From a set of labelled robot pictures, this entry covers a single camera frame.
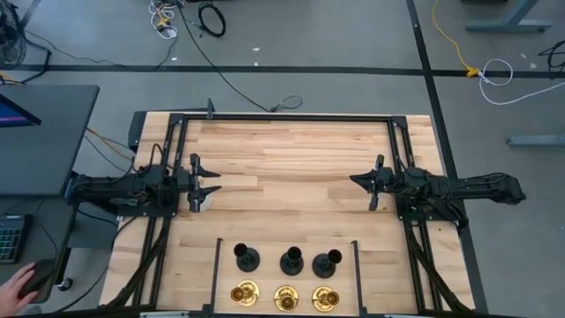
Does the black computer mouse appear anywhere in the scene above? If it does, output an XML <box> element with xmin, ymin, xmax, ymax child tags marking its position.
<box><xmin>18</xmin><ymin>259</ymin><xmax>57</xmax><ymax>305</ymax></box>

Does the brass candlestick holder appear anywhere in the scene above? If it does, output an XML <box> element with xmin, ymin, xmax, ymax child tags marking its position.
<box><xmin>311</xmin><ymin>285</ymin><xmax>341</xmax><ymax>313</ymax></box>
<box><xmin>273</xmin><ymin>284</ymin><xmax>300</xmax><ymax>313</ymax></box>
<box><xmin>230</xmin><ymin>279</ymin><xmax>261</xmax><ymax>308</ymax></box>

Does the black floor fan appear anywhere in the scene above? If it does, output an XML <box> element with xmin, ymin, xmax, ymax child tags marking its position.
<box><xmin>0</xmin><ymin>0</ymin><xmax>53</xmax><ymax>85</ymax></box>

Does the white round disc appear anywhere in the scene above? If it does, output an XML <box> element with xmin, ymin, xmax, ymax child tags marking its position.
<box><xmin>196</xmin><ymin>193</ymin><xmax>214</xmax><ymax>214</ymax></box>

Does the coiled black cable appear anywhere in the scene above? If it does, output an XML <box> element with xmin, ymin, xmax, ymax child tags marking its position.
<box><xmin>197</xmin><ymin>2</ymin><xmax>228</xmax><ymax>39</ymax></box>

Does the long black floor cable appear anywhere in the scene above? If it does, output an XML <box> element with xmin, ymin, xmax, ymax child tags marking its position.
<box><xmin>175</xmin><ymin>0</ymin><xmax>271</xmax><ymax>112</ymax></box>

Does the black aluminium table frame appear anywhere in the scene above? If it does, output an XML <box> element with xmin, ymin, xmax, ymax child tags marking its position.
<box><xmin>99</xmin><ymin>112</ymin><xmax>478</xmax><ymax>318</ymax></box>

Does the black box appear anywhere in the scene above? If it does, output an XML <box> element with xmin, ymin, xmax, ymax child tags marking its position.
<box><xmin>127</xmin><ymin>110</ymin><xmax>148</xmax><ymax>154</ymax></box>

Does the black frame post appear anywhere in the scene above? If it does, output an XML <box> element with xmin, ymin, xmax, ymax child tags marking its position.
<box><xmin>350</xmin><ymin>239</ymin><xmax>370</xmax><ymax>317</ymax></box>
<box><xmin>201</xmin><ymin>237</ymin><xmax>223</xmax><ymax>317</ymax></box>

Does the person's hand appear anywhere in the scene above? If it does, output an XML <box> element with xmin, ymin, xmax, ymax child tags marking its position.
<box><xmin>0</xmin><ymin>262</ymin><xmax>41</xmax><ymax>317</ymax></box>

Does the computer monitor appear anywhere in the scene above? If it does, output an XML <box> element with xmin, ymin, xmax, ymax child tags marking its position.
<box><xmin>0</xmin><ymin>93</ymin><xmax>42</xmax><ymax>129</ymax></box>

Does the white cable bundle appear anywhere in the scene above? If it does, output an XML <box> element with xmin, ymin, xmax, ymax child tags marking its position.
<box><xmin>148</xmin><ymin>0</ymin><xmax>179</xmax><ymax>41</ymax></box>

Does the grey desk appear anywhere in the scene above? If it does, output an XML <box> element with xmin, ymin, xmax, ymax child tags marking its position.
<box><xmin>0</xmin><ymin>195</ymin><xmax>76</xmax><ymax>306</ymax></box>
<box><xmin>0</xmin><ymin>83</ymin><xmax>101</xmax><ymax>198</ymax></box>

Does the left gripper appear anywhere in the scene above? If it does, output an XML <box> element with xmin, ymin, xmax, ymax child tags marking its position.
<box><xmin>177</xmin><ymin>153</ymin><xmax>223</xmax><ymax>213</ymax></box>

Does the blue-grey table leg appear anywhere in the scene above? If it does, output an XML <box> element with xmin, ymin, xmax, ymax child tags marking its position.
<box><xmin>465</xmin><ymin>0</ymin><xmax>554</xmax><ymax>34</ymax></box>
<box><xmin>506</xmin><ymin>134</ymin><xmax>565</xmax><ymax>148</ymax></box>

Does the grey cable loop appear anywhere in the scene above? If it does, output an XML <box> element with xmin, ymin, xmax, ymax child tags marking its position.
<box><xmin>267</xmin><ymin>94</ymin><xmax>305</xmax><ymax>114</ymax></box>

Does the yellow extension cable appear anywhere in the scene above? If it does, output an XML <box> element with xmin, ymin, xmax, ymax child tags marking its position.
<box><xmin>431</xmin><ymin>0</ymin><xmax>481</xmax><ymax>79</ymax></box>

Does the black keyboard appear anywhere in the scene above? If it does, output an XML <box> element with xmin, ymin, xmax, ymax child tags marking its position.
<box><xmin>0</xmin><ymin>214</ymin><xmax>33</xmax><ymax>265</ymax></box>

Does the black candlestick holder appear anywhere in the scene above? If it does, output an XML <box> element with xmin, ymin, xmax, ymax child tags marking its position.
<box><xmin>232</xmin><ymin>242</ymin><xmax>261</xmax><ymax>274</ymax></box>
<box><xmin>311</xmin><ymin>248</ymin><xmax>343</xmax><ymax>280</ymax></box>
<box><xmin>279</xmin><ymin>246</ymin><xmax>305</xmax><ymax>277</ymax></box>

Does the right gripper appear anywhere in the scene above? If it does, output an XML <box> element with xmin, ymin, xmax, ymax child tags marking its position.
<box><xmin>350</xmin><ymin>154</ymin><xmax>396</xmax><ymax>212</ymax></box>

